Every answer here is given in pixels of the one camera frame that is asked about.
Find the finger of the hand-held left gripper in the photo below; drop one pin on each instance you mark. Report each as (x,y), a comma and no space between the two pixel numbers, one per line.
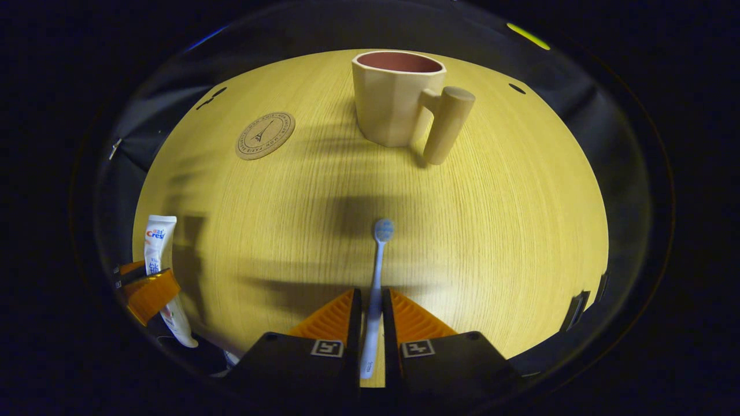
(130,272)
(151,294)

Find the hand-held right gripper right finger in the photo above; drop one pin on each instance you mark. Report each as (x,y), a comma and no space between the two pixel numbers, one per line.
(388,329)

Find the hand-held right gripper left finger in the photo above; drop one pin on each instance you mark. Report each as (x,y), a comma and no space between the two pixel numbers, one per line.
(355,329)

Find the white toothpaste tube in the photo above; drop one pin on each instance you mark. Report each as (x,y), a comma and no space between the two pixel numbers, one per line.
(159,242)

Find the light blue toothbrush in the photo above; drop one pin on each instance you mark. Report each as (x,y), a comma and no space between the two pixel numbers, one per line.
(377,271)

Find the round cork coaster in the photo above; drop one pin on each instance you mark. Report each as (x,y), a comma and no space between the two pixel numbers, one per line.
(265,136)

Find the beige cup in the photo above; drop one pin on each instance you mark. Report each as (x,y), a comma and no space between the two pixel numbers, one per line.
(387,110)

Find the silver metal clip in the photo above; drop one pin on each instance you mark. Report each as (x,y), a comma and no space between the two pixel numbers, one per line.
(115,148)

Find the black backdrop cloth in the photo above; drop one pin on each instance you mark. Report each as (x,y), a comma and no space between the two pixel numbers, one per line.
(289,32)

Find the black desk edge bracket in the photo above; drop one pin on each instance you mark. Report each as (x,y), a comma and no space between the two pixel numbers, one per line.
(574,312)

